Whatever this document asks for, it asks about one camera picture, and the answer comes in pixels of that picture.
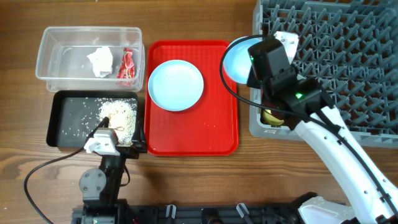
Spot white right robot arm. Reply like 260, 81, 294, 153
248, 38, 397, 223

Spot food scraps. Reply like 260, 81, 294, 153
57, 97, 137, 147

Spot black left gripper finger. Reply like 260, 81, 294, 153
93, 116, 109, 133
132, 119, 147, 148

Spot light blue plate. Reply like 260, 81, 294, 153
147, 60, 204, 111

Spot red serving tray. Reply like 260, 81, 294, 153
144, 40, 239, 156

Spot clear plastic bin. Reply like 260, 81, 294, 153
35, 26, 146, 92

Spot white napkin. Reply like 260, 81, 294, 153
87, 47, 113, 78

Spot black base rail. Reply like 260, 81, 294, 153
71, 203, 303, 224

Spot grey dishwasher rack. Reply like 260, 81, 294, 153
252, 1, 397, 149

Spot yellow cup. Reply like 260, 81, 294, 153
261, 110, 284, 126

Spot light blue bowl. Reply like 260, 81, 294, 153
223, 37, 261, 84

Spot black tray bin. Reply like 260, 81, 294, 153
46, 90, 140, 148

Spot red snack wrapper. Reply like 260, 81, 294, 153
118, 48, 135, 78

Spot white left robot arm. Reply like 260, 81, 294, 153
72, 117, 147, 224

